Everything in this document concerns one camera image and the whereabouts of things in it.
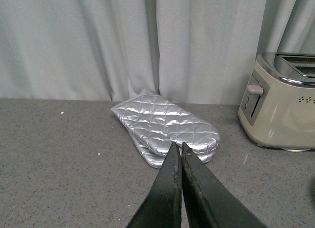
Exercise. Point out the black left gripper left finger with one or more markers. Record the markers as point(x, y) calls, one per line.
point(162, 206)

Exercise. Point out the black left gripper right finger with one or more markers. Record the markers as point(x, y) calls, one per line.
point(208, 203)

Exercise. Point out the cream two-slot toaster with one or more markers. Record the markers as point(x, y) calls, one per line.
point(278, 106)

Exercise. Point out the lower silver quilted oven mitt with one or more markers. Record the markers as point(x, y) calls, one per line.
point(156, 161)

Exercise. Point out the silver quilted oven mitt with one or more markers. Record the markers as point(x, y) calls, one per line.
point(157, 122)
point(156, 161)

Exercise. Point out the upper silver quilted oven mitt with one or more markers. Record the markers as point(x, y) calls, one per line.
point(157, 122)

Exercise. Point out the grey curtain backdrop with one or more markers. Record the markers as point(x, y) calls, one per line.
point(192, 51)

